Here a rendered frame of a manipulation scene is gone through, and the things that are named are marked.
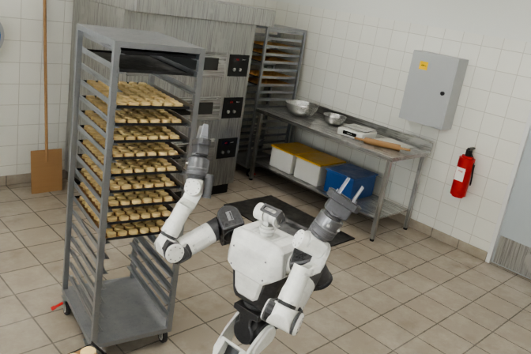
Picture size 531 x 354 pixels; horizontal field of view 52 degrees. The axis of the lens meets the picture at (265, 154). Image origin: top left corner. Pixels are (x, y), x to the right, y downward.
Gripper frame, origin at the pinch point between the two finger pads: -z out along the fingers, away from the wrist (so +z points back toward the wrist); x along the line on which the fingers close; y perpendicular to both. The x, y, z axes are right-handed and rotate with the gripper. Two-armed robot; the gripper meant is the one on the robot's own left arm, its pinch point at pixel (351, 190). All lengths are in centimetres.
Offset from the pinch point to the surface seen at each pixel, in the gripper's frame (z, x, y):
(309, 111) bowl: 16, 29, 434
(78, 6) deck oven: 42, 261, 313
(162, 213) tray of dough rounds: 86, 64, 111
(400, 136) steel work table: -17, -67, 409
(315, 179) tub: 72, -18, 407
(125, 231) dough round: 101, 75, 98
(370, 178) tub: 37, -66, 403
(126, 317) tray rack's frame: 159, 52, 121
